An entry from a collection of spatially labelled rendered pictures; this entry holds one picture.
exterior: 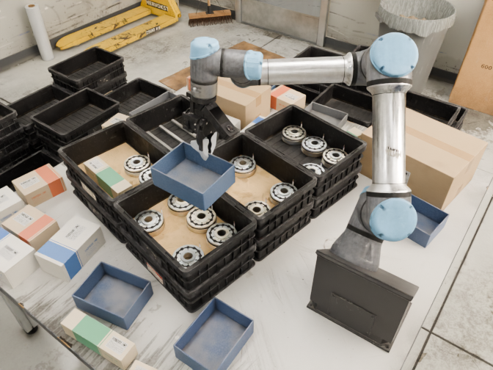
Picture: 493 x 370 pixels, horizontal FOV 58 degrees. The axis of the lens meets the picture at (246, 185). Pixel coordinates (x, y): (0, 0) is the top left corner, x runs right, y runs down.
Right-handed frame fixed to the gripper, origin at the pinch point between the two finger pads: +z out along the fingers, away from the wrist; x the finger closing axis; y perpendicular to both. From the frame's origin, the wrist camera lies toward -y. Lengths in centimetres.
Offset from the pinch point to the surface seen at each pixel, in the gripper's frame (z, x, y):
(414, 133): 13, -85, -38
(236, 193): 27.3, -20.0, 2.8
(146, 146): 21, -14, 44
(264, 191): 26.5, -26.9, -5.0
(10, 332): 118, 44, 85
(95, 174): 25, 9, 48
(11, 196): 37, 29, 73
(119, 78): 53, -94, 159
